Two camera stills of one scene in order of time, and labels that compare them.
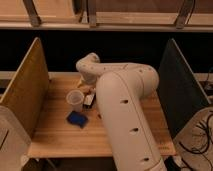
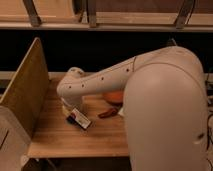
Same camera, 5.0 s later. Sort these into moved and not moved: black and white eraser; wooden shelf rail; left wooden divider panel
Moved: black and white eraser
Not moved: wooden shelf rail; left wooden divider panel
